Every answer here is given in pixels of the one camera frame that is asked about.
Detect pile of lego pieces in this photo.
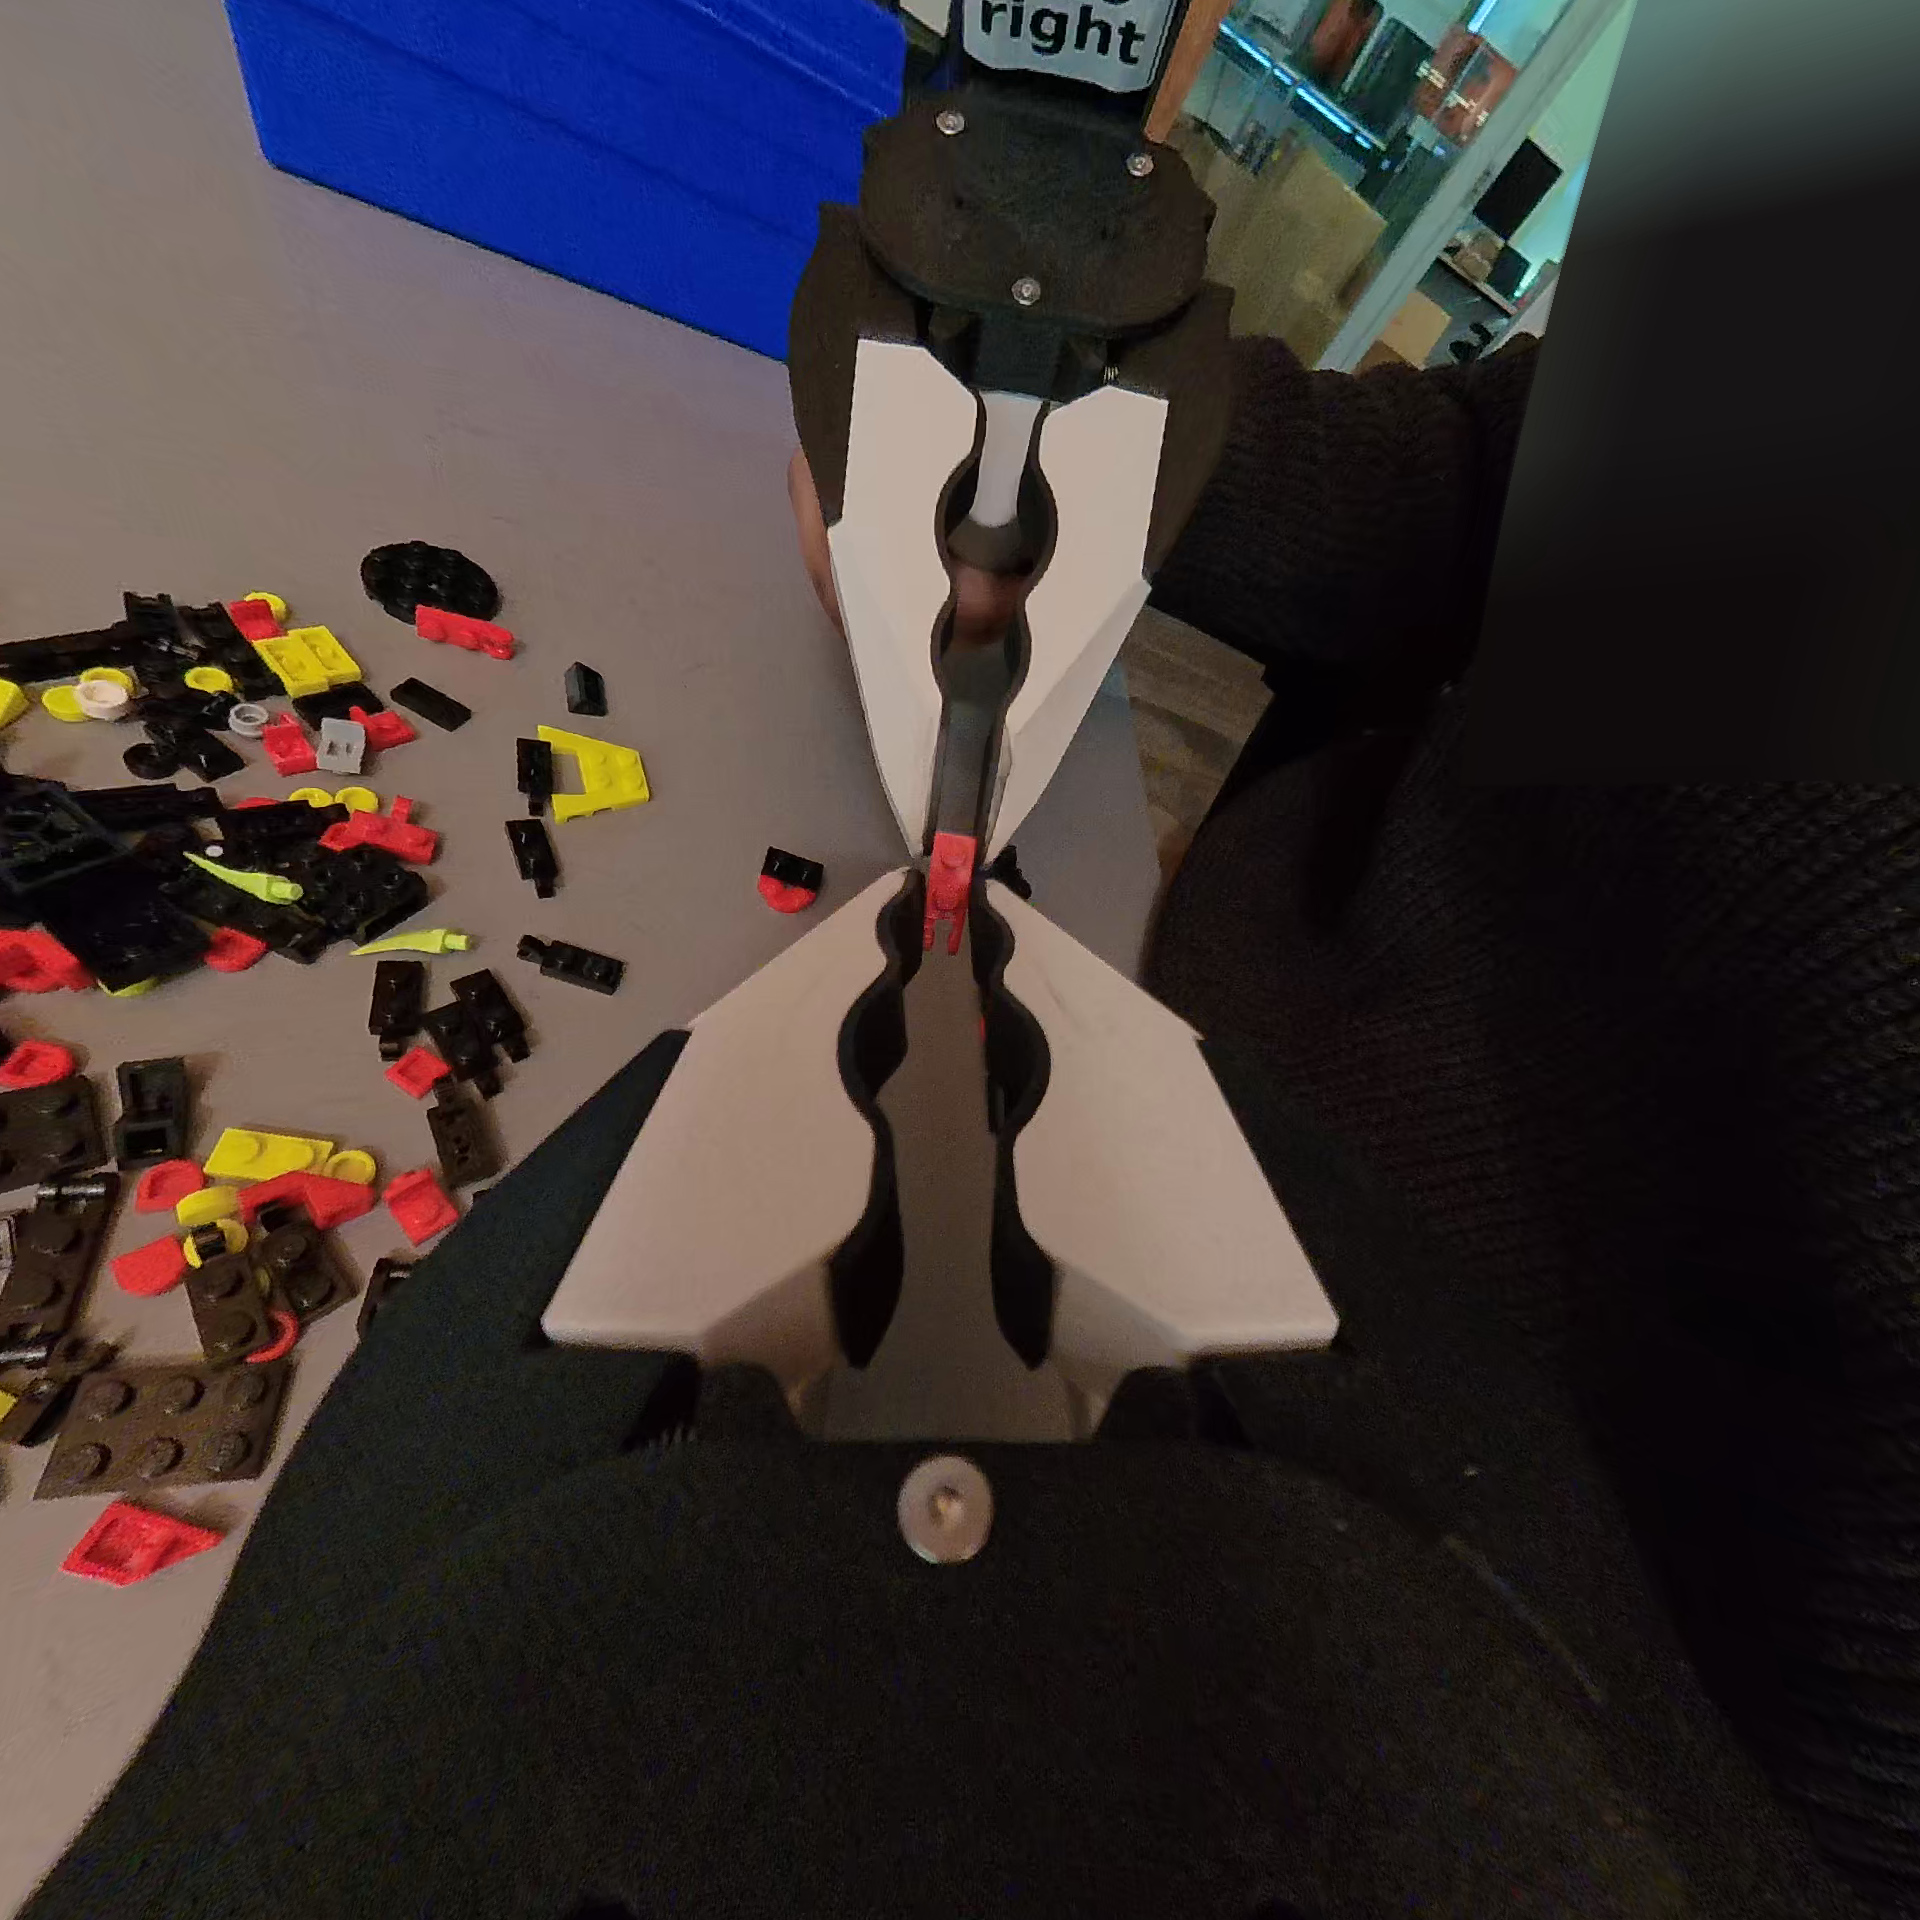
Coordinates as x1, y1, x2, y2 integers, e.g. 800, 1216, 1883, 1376
0, 576, 633, 1592

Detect storage shelf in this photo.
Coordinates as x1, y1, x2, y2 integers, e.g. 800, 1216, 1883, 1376
1153, 0, 1637, 375

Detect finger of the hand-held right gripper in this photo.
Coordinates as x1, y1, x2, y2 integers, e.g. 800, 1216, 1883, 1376
829, 334, 991, 869
972, 392, 1172, 856

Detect yellow lego wedge plate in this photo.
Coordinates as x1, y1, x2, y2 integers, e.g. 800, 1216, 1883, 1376
535, 725, 653, 824

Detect person's black knit sweater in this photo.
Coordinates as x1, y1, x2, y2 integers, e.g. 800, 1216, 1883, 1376
1141, 704, 1920, 1920

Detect person's right hand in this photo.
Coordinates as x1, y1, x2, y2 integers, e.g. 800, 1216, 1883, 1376
785, 449, 845, 626

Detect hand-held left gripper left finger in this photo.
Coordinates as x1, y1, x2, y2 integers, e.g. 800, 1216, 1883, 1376
539, 865, 923, 1411

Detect person's right forearm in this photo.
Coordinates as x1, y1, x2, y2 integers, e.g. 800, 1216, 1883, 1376
1151, 336, 1547, 722

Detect black round lego plate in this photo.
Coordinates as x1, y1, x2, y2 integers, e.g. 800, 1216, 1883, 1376
358, 539, 502, 626

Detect blue plastic bin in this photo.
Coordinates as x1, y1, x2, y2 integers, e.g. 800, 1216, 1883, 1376
224, 0, 909, 361

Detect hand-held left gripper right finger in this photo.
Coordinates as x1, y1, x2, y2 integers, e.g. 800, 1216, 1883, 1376
972, 873, 1339, 1423

